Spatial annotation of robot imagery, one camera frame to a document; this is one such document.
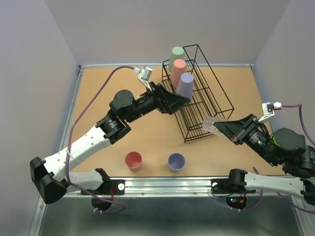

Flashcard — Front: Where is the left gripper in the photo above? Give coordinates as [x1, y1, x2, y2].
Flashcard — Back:
[126, 81, 190, 123]

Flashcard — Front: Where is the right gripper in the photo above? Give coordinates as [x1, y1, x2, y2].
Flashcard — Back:
[213, 112, 278, 165]

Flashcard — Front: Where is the large lavender plastic cup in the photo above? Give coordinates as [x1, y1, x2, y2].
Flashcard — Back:
[176, 72, 194, 99]

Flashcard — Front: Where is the clear plastic cup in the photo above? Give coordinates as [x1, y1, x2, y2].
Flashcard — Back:
[202, 117, 228, 137]

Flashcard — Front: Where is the salmon pink plastic cup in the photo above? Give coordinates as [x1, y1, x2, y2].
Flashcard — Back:
[170, 59, 186, 87]

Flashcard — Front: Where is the black wire dish rack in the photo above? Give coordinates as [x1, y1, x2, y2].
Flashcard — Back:
[162, 44, 234, 143]

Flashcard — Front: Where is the mint green plastic cup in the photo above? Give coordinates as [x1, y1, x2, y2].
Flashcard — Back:
[168, 46, 185, 72]

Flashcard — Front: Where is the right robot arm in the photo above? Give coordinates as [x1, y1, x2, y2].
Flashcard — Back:
[214, 114, 315, 205]

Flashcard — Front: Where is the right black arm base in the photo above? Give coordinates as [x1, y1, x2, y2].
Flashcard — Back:
[211, 178, 256, 195]

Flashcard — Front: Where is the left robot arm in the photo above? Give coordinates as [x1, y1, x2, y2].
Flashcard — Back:
[30, 82, 190, 204]

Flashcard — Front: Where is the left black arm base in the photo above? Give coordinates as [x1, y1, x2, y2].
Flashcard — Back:
[87, 179, 126, 196]

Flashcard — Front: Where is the small lavender plastic cup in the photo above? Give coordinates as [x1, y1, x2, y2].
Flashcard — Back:
[168, 153, 186, 173]

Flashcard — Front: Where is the red plastic cup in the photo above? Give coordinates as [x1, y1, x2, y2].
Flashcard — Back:
[125, 151, 142, 171]

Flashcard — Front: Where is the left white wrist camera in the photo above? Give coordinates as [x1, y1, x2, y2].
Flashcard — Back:
[133, 66, 153, 90]

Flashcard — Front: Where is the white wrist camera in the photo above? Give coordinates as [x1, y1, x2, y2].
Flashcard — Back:
[258, 102, 282, 123]
[133, 66, 153, 90]

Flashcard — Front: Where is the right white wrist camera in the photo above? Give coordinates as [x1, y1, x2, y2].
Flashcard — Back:
[258, 102, 282, 123]

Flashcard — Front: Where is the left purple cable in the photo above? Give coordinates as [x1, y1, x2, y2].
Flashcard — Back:
[64, 65, 138, 214]

